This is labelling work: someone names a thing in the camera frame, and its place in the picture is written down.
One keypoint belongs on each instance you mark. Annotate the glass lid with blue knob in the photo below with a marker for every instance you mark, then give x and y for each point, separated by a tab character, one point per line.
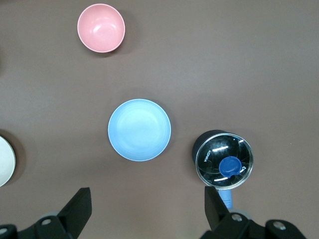
224	149

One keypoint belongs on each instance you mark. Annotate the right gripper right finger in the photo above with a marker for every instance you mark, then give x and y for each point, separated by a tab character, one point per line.
219	219

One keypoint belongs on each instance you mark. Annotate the brown table cover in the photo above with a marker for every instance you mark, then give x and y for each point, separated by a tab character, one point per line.
224	74

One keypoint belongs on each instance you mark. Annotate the wide blue bowl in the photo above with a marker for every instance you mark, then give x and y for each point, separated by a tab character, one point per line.
139	129

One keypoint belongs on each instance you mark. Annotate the beige bowl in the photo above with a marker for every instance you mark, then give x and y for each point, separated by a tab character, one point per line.
6	161

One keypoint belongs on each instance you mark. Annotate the small deep pink bowl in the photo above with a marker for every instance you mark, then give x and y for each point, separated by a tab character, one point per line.
101	27

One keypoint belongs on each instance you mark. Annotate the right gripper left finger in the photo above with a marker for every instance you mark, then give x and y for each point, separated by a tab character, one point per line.
74	214

